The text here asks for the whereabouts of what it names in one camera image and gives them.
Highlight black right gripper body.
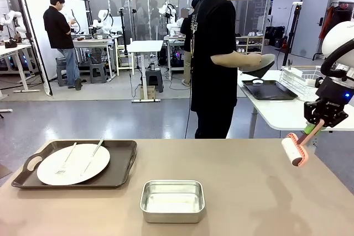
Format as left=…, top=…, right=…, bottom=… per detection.
left=316, top=76, right=354, bottom=113

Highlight pink lint roller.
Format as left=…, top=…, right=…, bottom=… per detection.
left=281, top=119, right=326, bottom=168

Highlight dark plastic tray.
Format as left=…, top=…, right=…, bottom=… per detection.
left=242, top=79, right=298, bottom=101

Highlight brown plastic serving tray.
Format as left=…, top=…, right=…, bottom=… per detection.
left=11, top=139, right=138, bottom=190

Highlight silver table knife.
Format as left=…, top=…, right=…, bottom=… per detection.
left=80, top=138, right=105, bottom=176

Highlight silver fork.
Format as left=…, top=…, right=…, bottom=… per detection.
left=54, top=141, right=78, bottom=176

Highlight person's right forearm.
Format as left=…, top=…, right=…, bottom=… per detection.
left=210, top=53, right=252, bottom=68

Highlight person's right hand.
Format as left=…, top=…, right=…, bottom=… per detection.
left=248, top=53, right=263, bottom=67

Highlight white side table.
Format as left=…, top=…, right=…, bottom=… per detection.
left=237, top=69, right=354, bottom=139

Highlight clothes rack with garments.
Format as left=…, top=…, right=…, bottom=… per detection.
left=319, top=1, right=354, bottom=40

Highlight black bags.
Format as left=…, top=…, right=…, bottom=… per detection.
left=264, top=25, right=286, bottom=48

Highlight wooden shoe rack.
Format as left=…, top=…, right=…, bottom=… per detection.
left=234, top=31, right=266, bottom=54

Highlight person in black t-shirt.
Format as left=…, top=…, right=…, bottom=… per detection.
left=190, top=0, right=263, bottom=139

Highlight person black shirt khaki trousers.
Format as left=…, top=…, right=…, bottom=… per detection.
left=180, top=0, right=202, bottom=87

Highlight grey plastic stool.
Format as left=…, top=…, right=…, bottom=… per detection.
left=56, top=63, right=69, bottom=87
left=145, top=69, right=164, bottom=93
left=88, top=62, right=108, bottom=84

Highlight cardboard box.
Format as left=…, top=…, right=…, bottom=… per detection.
left=139, top=85, right=156, bottom=101

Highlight rectangular metal container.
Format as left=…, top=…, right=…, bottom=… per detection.
left=139, top=180, right=206, bottom=224

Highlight white standing desk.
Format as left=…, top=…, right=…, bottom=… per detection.
left=126, top=40, right=164, bottom=103

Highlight wooden shelf unit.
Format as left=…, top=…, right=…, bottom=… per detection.
left=115, top=36, right=136, bottom=76

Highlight white workbench with equipment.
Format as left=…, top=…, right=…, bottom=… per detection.
left=71, top=34, right=117, bottom=80

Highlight black light stand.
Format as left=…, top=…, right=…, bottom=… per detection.
left=12, top=0, right=54, bottom=97

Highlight man in black shirt jeans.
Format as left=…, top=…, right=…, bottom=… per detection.
left=43, top=0, right=83, bottom=92

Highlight white long workbench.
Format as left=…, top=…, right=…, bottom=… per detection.
left=0, top=43, right=41, bottom=101

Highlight brown flat board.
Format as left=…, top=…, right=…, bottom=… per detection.
left=0, top=163, right=14, bottom=181

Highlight black cable conduit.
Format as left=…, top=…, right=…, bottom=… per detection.
left=320, top=41, right=354, bottom=78

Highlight white wire dish rack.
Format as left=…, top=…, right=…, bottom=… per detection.
left=279, top=65, right=325, bottom=102

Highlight black hanging cable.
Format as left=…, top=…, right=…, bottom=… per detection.
left=184, top=86, right=195, bottom=139

